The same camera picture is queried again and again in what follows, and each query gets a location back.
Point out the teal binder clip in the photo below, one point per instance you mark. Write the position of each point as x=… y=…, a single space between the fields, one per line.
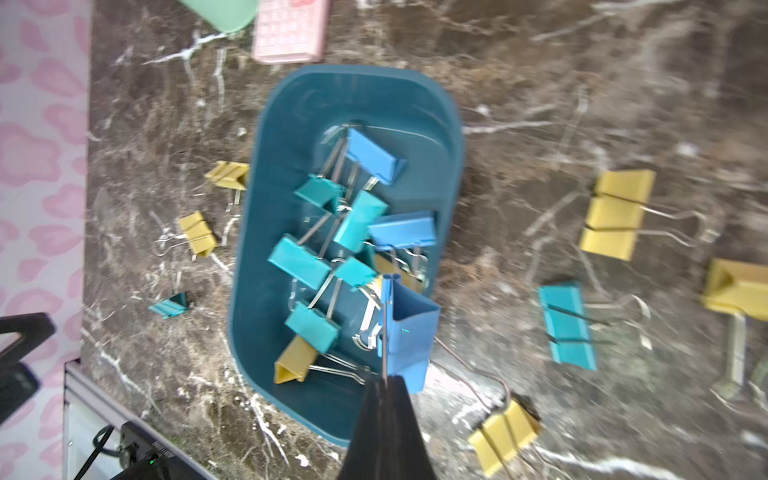
x=569 y=327
x=171 y=307

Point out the mint green pencil cup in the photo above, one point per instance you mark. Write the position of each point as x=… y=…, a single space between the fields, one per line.
x=226 y=16

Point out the yellow binder clip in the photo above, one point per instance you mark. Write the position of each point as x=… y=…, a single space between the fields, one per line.
x=738 y=289
x=615 y=218
x=232 y=176
x=195 y=233
x=507 y=429

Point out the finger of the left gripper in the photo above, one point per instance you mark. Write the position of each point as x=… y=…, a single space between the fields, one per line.
x=18 y=383

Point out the pink calculator on table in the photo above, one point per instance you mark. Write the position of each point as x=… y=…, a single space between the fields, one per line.
x=290 y=31

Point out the blue binder clip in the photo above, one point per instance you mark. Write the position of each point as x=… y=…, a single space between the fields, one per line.
x=409 y=323

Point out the teal plastic storage box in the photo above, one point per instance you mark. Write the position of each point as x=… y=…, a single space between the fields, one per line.
x=356 y=173

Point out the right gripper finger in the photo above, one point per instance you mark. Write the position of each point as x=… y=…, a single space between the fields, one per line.
x=387 y=442

